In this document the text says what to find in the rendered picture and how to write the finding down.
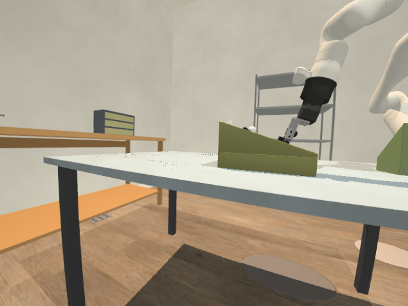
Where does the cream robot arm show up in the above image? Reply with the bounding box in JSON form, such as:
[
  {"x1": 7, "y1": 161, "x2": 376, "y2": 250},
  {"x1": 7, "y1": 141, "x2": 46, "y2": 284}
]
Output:
[{"x1": 314, "y1": 0, "x2": 408, "y2": 135}]

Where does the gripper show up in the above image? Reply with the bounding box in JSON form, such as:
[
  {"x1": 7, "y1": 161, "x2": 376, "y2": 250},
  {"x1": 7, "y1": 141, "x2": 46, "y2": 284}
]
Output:
[{"x1": 284, "y1": 59, "x2": 342, "y2": 141}]

